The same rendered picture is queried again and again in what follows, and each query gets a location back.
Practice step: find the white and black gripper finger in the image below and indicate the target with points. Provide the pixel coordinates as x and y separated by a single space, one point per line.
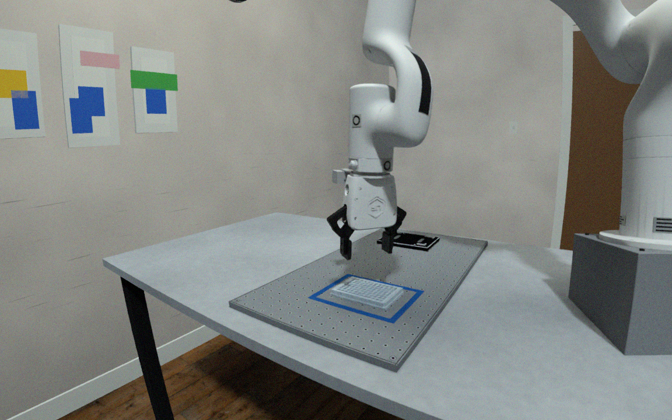
388 234
344 233

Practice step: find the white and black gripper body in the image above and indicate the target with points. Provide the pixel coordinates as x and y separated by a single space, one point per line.
371 201

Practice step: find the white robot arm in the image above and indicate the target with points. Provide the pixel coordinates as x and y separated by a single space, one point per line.
380 120

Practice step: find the blue rectangular tape outline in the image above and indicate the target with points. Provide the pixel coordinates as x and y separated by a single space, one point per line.
390 320

